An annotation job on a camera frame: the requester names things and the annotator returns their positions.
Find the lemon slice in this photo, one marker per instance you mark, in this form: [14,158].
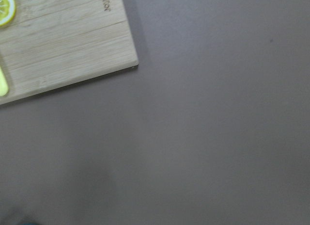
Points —
[7,11]

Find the bamboo cutting board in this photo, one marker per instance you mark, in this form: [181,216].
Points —
[55,43]

